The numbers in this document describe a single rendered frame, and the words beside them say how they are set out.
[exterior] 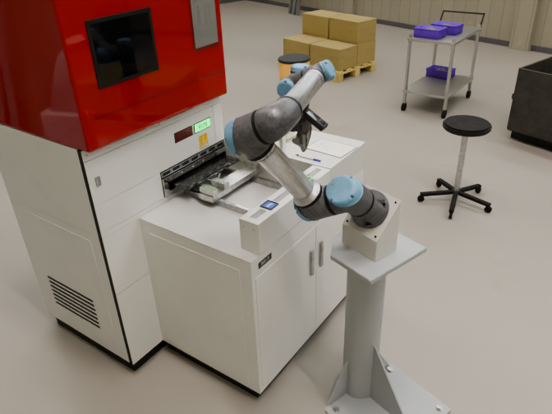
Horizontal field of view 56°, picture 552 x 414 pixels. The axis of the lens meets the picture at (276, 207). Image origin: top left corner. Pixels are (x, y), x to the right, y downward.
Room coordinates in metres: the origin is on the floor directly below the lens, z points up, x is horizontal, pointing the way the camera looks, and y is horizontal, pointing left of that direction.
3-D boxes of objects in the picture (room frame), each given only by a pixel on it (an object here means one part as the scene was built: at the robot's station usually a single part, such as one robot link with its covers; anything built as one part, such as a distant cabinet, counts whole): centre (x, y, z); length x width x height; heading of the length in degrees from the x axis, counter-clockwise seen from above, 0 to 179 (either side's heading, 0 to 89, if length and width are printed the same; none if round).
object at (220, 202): (2.03, 0.22, 0.84); 0.50 x 0.02 x 0.03; 54
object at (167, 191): (2.28, 0.38, 0.89); 0.44 x 0.02 x 0.10; 144
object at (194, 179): (2.34, 0.43, 0.90); 0.34 x 0.34 x 0.01; 54
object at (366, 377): (1.60, -0.42, 0.41); 0.51 x 0.44 x 0.82; 37
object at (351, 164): (2.42, -0.10, 0.89); 0.62 x 0.35 x 0.14; 54
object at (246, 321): (2.17, 0.07, 0.41); 0.96 x 0.64 x 0.82; 144
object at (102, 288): (2.34, 0.77, 0.41); 0.82 x 0.70 x 0.82; 144
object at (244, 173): (2.19, 0.21, 0.87); 0.36 x 0.08 x 0.03; 144
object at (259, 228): (1.90, -0.05, 0.89); 0.55 x 0.09 x 0.14; 144
